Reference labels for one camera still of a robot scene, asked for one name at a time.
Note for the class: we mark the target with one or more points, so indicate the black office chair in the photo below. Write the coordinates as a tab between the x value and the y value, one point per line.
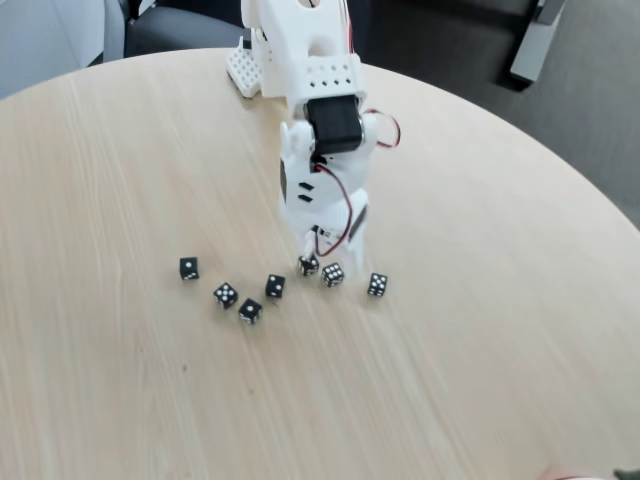
175	30

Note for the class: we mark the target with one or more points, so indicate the person's hand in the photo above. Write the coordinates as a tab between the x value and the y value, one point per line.
575	475

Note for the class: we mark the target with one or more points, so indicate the grey desk leg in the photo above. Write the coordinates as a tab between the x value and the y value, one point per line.
535	45

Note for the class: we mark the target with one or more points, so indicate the black die white pips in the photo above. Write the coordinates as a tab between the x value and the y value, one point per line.
275	285
332	275
377	284
225	295
250	310
188	268
310	269

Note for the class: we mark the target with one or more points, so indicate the white cabinet panel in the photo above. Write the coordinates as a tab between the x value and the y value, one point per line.
40	40

